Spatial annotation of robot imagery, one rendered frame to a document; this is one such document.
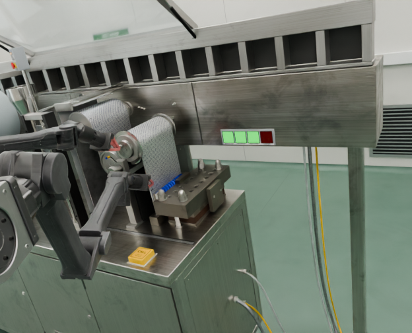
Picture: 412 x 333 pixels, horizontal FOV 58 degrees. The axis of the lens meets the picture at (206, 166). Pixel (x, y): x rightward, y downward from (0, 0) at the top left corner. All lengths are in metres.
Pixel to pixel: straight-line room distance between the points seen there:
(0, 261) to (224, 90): 1.21
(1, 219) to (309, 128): 1.18
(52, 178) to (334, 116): 1.07
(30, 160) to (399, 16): 3.38
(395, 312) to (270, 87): 1.52
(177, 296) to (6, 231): 0.90
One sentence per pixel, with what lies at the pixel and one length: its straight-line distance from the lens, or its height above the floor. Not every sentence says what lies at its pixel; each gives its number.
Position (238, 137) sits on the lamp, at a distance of 1.62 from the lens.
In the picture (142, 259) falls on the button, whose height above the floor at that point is 0.92.
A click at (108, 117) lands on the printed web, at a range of 1.73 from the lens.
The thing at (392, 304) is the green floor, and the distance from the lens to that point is 2.50.
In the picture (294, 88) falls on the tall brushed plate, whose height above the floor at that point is 1.38.
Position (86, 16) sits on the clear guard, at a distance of 1.78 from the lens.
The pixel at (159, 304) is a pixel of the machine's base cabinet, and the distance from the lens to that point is 1.50.
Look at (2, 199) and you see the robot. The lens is 0.60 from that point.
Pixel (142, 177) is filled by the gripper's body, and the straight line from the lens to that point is 1.50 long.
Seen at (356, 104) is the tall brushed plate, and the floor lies 1.31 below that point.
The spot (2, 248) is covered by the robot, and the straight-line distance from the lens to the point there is 0.59.
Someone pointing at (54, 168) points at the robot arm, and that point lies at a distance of 0.71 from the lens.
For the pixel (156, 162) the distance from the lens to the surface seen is 1.60.
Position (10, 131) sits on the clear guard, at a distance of 2.38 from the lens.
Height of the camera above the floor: 1.67
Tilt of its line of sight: 21 degrees down
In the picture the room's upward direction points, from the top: 10 degrees counter-clockwise
